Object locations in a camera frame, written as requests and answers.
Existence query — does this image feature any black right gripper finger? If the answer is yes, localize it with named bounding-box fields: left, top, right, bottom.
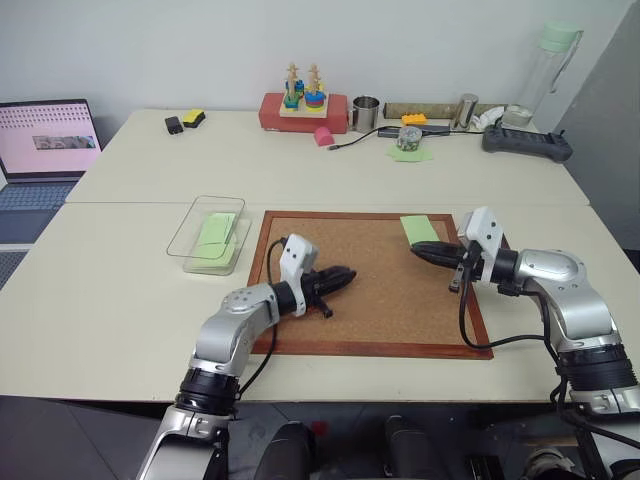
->
left=411, top=250, right=465, bottom=268
left=409, top=241, right=467, bottom=257

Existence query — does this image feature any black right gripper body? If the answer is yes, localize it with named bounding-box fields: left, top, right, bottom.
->
left=447, top=241, right=484, bottom=294

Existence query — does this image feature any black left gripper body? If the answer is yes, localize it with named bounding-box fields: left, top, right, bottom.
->
left=298, top=268, right=335, bottom=320

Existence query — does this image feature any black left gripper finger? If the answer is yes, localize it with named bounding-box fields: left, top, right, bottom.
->
left=319, top=275, right=358, bottom=297
left=318, top=264, right=359, bottom=284

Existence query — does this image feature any single green sticky note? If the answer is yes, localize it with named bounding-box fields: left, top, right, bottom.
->
left=399, top=214, right=440, bottom=248

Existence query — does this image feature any green note under jar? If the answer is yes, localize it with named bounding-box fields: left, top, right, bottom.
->
left=386, top=143, right=434, bottom=164

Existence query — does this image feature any clear jar of pushpins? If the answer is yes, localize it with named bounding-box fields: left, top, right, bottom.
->
left=394, top=125, right=423, bottom=153

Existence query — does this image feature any clear plastic box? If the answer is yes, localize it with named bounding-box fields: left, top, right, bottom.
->
left=165, top=195, right=253, bottom=276

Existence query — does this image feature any red rectangular box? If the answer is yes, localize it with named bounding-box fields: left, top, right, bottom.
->
left=257, top=91, right=350, bottom=137

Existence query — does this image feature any wood-framed cork board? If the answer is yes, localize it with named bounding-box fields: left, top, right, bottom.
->
left=248, top=210, right=495, bottom=361

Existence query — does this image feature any stack of green notes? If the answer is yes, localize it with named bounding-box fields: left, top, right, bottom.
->
left=191, top=212, right=239, bottom=269

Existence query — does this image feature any black usb hub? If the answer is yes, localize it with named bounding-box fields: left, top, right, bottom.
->
left=376, top=125, right=452, bottom=139

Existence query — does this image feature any dark grey handheld controller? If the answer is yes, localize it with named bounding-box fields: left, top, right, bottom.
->
left=481, top=123, right=574, bottom=163

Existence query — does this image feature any white crumpled cloth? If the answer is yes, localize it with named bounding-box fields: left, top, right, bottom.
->
left=469, top=106, right=507, bottom=132

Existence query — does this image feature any shiny metal cylinder cup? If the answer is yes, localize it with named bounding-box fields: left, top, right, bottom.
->
left=451, top=92, right=482, bottom=132

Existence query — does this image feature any small clear lidded container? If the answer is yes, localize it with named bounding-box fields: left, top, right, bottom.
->
left=501, top=103, right=534, bottom=129

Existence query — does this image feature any grey upright panel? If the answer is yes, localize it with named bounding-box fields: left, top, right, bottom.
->
left=553, top=0, right=640, bottom=279

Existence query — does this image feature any clear bottle with green lid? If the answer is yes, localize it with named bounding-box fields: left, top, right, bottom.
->
left=518, top=19, right=585, bottom=120

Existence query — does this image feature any open laptop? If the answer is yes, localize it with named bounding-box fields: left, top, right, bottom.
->
left=0, top=98, right=104, bottom=247

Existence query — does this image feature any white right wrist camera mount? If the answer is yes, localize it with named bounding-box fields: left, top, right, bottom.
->
left=458, top=206, right=507, bottom=287

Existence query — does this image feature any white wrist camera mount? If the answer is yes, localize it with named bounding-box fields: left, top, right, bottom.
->
left=458, top=206, right=507, bottom=287
left=278, top=233, right=321, bottom=318

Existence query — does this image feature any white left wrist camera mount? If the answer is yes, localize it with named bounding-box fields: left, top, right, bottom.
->
left=278, top=233, right=321, bottom=318

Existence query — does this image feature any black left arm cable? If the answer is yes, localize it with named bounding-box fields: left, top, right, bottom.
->
left=234, top=238, right=287, bottom=404

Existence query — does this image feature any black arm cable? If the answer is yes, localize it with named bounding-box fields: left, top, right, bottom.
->
left=234, top=238, right=287, bottom=404
left=457, top=247, right=561, bottom=374

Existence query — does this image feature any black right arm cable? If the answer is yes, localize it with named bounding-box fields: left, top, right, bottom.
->
left=457, top=247, right=561, bottom=374

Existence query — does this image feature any black usb cable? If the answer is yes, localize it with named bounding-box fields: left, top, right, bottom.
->
left=326, top=128, right=382, bottom=152

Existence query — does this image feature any steel mug with handle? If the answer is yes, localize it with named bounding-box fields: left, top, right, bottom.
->
left=348, top=95, right=382, bottom=133

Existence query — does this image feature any wooden stacking ring toy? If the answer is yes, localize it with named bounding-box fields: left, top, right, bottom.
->
left=278, top=61, right=330, bottom=120

